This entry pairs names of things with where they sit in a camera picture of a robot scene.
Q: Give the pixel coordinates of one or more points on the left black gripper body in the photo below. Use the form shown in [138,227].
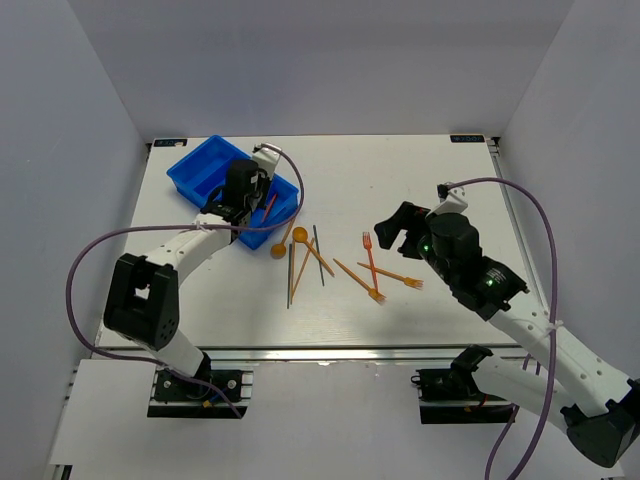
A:
[257,199]

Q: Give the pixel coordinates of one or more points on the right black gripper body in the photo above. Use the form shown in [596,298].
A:
[418,245]

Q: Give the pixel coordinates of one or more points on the red-orange plastic fork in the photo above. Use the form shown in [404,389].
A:
[367,244]

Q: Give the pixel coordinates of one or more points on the red-orange chopstick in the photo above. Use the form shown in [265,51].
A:
[269,207]

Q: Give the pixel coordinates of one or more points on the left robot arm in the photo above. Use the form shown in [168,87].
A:
[143,301]

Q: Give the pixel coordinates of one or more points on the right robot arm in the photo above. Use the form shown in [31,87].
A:
[593,403]

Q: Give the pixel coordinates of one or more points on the orange fork right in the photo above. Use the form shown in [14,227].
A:
[407,281]

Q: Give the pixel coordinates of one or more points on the orange fork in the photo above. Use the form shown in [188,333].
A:
[407,281]
[371,291]

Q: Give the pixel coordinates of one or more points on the blue divided plastic tray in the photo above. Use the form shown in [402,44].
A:
[196,175]

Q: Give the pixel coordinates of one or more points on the orange fork lower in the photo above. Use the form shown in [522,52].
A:
[371,291]

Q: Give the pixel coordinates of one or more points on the orange spoon large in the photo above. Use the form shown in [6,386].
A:
[300,236]

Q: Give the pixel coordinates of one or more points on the orange spoon small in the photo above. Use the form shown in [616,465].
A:
[279,250]

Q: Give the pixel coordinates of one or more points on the dark green chopstick left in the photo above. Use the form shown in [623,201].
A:
[289,274]

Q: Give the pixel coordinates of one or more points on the orange chopstick crossing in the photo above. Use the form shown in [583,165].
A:
[322,261]

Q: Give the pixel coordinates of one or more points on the orange chopstick long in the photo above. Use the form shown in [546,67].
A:
[295,276]

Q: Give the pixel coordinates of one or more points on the right table logo sticker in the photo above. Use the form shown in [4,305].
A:
[467,138]

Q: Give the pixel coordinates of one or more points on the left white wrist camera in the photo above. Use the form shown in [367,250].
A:
[267,156]

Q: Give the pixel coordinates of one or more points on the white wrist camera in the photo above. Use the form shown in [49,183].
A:
[267,156]
[451,200]

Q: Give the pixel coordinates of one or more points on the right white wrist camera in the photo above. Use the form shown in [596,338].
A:
[451,200]

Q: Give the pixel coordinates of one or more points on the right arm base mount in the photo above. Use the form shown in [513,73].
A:
[449,396]

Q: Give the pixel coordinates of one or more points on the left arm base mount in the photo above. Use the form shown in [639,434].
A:
[174,398]

